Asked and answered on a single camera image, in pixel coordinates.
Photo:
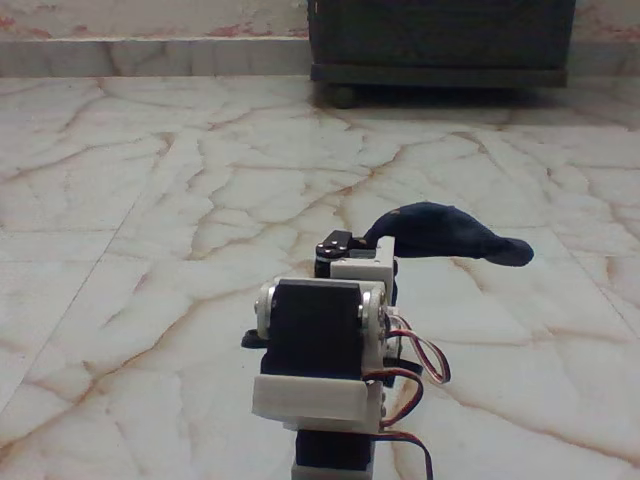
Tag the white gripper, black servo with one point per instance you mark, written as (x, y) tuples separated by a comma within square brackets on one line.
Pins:
[(361, 269)]

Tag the dark blue cloth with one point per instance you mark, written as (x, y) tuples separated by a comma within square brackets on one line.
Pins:
[(440, 230)]

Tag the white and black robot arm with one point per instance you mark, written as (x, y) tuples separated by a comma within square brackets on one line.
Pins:
[(315, 330)]

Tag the black cabinet caster wheel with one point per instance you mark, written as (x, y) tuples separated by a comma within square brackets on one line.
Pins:
[(343, 97)]

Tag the dark wooden cabinet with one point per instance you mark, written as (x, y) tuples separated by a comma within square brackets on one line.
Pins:
[(440, 40)]

